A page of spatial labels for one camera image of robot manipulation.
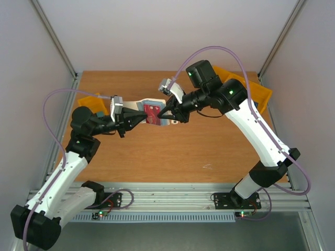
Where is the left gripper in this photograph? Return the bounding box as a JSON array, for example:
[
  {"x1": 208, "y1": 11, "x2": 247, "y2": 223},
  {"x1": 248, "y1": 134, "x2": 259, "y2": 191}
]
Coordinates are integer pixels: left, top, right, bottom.
[{"x1": 91, "y1": 107, "x2": 148, "y2": 138}]

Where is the beige card holder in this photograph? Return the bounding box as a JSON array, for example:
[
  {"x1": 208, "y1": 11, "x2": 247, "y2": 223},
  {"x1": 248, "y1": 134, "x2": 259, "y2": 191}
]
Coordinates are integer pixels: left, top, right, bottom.
[{"x1": 124, "y1": 98, "x2": 178, "y2": 126}]

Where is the red credit card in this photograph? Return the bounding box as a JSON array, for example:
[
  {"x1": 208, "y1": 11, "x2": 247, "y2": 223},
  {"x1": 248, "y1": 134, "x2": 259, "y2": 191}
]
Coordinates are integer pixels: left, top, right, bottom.
[{"x1": 143, "y1": 104, "x2": 162, "y2": 126}]

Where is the teal credit card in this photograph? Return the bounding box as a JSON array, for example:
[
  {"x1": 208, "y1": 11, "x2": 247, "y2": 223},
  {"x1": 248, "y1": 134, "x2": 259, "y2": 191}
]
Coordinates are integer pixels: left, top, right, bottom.
[{"x1": 96, "y1": 111, "x2": 105, "y2": 118}]

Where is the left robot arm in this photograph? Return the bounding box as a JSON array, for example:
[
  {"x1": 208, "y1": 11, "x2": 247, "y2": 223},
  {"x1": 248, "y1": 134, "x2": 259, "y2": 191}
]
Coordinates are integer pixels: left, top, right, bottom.
[{"x1": 10, "y1": 106, "x2": 147, "y2": 250}]

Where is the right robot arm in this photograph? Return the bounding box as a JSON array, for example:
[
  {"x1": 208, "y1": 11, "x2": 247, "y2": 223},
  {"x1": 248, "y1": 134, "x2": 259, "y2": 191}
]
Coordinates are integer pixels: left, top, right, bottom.
[{"x1": 158, "y1": 60, "x2": 300, "y2": 209}]

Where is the yellow bin with black cards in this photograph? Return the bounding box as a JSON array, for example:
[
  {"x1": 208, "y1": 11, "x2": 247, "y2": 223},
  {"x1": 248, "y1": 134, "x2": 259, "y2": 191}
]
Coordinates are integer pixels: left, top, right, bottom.
[{"x1": 213, "y1": 66, "x2": 232, "y2": 83}]

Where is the yellow bin with red cards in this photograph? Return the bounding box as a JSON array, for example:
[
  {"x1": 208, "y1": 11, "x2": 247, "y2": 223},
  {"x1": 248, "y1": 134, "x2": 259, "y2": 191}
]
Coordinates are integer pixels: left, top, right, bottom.
[{"x1": 227, "y1": 73, "x2": 247, "y2": 88}]

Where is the yellow bin with blue card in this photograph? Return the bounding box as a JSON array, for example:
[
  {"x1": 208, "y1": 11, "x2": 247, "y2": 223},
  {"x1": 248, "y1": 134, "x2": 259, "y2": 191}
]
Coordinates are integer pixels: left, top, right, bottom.
[{"x1": 249, "y1": 81, "x2": 273, "y2": 114}]

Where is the single yellow bin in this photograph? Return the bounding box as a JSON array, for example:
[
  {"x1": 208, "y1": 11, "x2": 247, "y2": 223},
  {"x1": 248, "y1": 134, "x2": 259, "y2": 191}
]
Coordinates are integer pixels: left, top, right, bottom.
[{"x1": 77, "y1": 93, "x2": 109, "y2": 116}]

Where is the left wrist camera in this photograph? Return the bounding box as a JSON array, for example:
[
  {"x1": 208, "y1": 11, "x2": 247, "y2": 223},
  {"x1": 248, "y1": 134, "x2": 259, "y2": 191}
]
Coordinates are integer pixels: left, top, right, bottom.
[{"x1": 110, "y1": 95, "x2": 124, "y2": 122}]

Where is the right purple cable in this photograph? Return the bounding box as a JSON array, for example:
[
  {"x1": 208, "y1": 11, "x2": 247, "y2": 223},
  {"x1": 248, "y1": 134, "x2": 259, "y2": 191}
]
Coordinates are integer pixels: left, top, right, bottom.
[{"x1": 170, "y1": 45, "x2": 312, "y2": 222}]

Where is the purple cable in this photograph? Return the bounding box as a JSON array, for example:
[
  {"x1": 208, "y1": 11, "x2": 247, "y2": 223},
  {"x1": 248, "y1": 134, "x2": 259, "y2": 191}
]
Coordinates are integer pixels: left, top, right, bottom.
[
  {"x1": 170, "y1": 45, "x2": 312, "y2": 222},
  {"x1": 22, "y1": 88, "x2": 134, "y2": 250}
]

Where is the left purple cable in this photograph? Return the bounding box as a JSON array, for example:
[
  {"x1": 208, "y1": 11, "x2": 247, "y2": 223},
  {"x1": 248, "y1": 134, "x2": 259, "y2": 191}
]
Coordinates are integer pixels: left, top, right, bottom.
[{"x1": 22, "y1": 88, "x2": 134, "y2": 250}]

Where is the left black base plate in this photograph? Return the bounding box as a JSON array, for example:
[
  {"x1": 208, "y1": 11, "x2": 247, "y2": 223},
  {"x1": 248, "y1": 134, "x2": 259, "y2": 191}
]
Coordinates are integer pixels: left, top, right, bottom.
[{"x1": 86, "y1": 192, "x2": 122, "y2": 210}]

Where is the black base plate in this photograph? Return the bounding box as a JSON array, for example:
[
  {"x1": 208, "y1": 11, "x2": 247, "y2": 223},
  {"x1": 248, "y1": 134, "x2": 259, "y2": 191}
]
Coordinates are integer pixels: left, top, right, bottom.
[
  {"x1": 210, "y1": 192, "x2": 262, "y2": 210},
  {"x1": 86, "y1": 192, "x2": 122, "y2": 210}
]

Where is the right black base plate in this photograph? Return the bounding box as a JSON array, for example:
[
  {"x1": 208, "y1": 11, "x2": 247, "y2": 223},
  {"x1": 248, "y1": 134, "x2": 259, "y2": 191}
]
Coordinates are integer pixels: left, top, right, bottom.
[{"x1": 210, "y1": 192, "x2": 262, "y2": 210}]

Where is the grey slotted cable duct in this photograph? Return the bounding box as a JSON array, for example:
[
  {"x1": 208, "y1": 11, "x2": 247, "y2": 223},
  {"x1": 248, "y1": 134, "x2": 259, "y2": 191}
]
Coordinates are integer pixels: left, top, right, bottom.
[{"x1": 72, "y1": 212, "x2": 236, "y2": 224}]

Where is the aluminium rail frame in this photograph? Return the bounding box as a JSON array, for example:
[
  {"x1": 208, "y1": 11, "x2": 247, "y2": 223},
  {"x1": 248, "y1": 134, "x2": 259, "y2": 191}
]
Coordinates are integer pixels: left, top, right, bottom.
[{"x1": 10, "y1": 70, "x2": 327, "y2": 251}]

